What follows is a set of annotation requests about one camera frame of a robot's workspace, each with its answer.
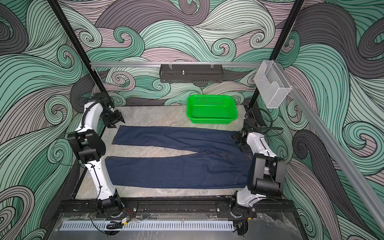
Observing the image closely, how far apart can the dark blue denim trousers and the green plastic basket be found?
0.43 ft

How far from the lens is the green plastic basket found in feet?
3.78

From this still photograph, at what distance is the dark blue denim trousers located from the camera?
2.73 feet
